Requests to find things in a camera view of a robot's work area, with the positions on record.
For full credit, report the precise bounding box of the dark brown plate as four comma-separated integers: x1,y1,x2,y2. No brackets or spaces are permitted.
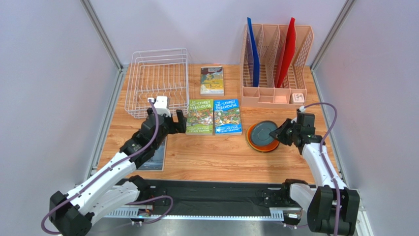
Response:
251,120,277,146

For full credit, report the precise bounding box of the green 65-storey treehouse book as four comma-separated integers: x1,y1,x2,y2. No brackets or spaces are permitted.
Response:
186,99,214,135

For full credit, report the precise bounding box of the blue 26-storey treehouse book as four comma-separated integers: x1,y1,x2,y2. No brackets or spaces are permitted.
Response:
214,99,242,136

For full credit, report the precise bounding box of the red folder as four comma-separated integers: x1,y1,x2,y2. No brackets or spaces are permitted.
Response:
275,17,297,88

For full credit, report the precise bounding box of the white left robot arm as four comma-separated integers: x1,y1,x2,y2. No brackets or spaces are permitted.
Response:
41,104,186,236

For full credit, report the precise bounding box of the green plate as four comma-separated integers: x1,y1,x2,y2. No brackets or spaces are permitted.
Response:
245,132,254,148

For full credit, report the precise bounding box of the orange plate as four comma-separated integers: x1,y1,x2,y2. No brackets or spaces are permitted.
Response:
247,124,280,153

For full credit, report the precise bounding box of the black base mat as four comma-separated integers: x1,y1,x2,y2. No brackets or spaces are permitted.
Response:
111,178,318,217

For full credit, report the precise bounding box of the pink plastic file organizer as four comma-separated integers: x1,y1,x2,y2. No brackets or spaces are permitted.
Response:
240,24,314,109

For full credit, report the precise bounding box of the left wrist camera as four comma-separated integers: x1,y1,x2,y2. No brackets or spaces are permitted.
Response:
148,96,172,117

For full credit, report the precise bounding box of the small white patterned box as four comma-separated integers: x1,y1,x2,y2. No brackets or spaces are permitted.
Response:
290,93,305,105

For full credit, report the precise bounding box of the nineteen eighty-four book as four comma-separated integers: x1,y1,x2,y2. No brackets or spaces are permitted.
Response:
137,137,168,171

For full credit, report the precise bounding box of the blue folder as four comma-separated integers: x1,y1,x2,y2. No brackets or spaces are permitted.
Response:
246,17,260,88

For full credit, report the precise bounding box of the white wire dish rack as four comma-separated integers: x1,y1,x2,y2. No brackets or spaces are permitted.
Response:
124,48,189,118

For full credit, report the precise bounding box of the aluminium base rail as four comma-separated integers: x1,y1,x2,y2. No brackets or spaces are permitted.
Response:
59,188,374,227

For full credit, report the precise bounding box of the small yellow cover book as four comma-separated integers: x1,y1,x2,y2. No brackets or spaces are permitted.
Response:
200,65,225,96

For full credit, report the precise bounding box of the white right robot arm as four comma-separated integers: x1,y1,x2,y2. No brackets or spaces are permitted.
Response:
269,107,360,236

